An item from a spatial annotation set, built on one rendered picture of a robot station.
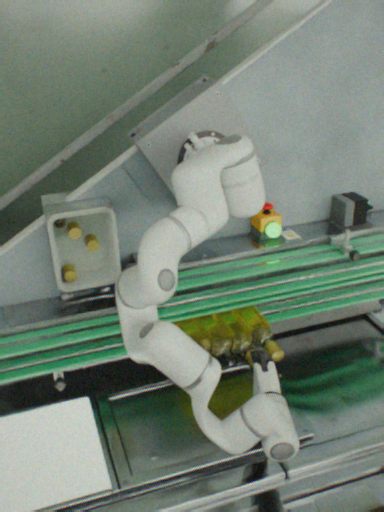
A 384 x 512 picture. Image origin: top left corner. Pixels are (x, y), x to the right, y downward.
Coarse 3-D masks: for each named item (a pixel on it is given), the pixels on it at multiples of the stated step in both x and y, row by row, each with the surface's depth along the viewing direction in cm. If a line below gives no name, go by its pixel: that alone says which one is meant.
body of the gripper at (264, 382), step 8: (256, 368) 127; (272, 368) 127; (256, 376) 126; (264, 376) 124; (272, 376) 124; (256, 384) 125; (264, 384) 123; (272, 384) 122; (256, 392) 125; (264, 392) 122; (272, 392) 121; (280, 392) 122
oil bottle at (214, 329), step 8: (200, 320) 150; (208, 320) 149; (216, 320) 149; (208, 328) 146; (216, 328) 146; (224, 328) 146; (208, 336) 143; (216, 336) 142; (224, 336) 142; (216, 344) 141; (224, 344) 141; (232, 344) 142; (216, 352) 141
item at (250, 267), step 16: (352, 240) 165; (368, 240) 165; (272, 256) 157; (288, 256) 158; (304, 256) 157; (320, 256) 156; (336, 256) 156; (192, 272) 151; (208, 272) 151; (224, 272) 150; (240, 272) 150; (256, 272) 150; (176, 288) 144
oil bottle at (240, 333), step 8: (224, 312) 153; (232, 312) 152; (224, 320) 149; (232, 320) 149; (240, 320) 149; (232, 328) 146; (240, 328) 145; (248, 328) 146; (232, 336) 143; (240, 336) 142; (248, 336) 143; (240, 344) 142; (240, 352) 143
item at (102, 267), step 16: (96, 208) 141; (48, 224) 138; (80, 224) 149; (96, 224) 150; (112, 224) 144; (64, 240) 149; (80, 240) 151; (112, 240) 147; (64, 256) 151; (80, 256) 153; (96, 256) 154; (112, 256) 151; (80, 272) 154; (96, 272) 154; (112, 272) 153; (64, 288) 147; (80, 288) 149
